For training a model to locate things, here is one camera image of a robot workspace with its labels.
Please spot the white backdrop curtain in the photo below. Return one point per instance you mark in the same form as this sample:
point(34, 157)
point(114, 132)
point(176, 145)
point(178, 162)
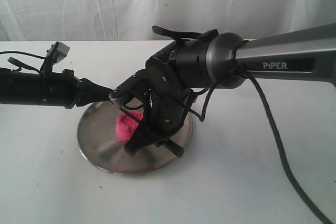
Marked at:
point(133, 19)

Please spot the pink dough lump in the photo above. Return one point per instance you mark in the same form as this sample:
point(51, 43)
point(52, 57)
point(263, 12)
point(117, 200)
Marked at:
point(125, 128)

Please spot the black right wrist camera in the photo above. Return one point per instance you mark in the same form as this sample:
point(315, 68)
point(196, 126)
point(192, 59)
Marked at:
point(137, 86)

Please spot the black knife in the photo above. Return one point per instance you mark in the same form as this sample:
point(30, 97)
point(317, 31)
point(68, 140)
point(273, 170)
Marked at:
point(138, 116)

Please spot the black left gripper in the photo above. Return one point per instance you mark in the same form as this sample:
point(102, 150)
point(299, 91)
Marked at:
point(62, 89)

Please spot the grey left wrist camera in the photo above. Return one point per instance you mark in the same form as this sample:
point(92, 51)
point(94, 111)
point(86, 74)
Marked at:
point(55, 55)

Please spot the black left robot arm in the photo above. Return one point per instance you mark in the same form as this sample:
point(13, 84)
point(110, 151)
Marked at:
point(22, 88)

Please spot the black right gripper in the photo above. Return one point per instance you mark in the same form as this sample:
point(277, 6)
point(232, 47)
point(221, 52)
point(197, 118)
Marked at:
point(167, 117)

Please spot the round steel plate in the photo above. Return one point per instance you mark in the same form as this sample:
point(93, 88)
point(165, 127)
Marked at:
point(98, 143)

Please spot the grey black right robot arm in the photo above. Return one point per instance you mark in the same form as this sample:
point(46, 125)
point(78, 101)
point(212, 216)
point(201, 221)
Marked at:
point(212, 60)

